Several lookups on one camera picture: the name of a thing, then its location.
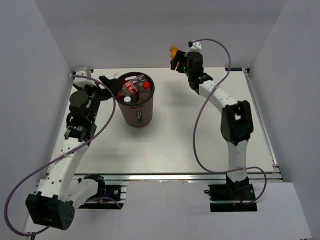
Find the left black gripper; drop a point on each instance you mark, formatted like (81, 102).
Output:
(105, 93)

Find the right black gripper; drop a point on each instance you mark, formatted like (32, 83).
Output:
(181, 57)

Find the orange bottle with white label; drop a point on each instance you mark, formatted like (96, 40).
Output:
(173, 50)

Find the clear bottle red label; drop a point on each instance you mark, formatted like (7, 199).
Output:
(131, 87)

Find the blue label water bottle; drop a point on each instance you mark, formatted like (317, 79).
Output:
(127, 99)

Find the red cap bottle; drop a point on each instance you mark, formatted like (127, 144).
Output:
(145, 91)

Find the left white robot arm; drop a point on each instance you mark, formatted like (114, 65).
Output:
(55, 203)

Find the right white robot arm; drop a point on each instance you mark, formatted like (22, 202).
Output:
(236, 123)

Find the brown plastic waste bin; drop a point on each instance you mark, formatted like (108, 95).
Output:
(136, 114)

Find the right blue corner sticker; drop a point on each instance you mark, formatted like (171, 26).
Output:
(234, 69)

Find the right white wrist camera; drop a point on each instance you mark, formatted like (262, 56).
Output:
(194, 46)

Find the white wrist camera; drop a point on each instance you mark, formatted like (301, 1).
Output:
(82, 77)
(194, 46)

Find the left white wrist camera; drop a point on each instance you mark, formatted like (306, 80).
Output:
(82, 77)

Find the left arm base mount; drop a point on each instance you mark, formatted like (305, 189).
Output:
(105, 192)

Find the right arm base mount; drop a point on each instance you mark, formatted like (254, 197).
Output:
(232, 197)

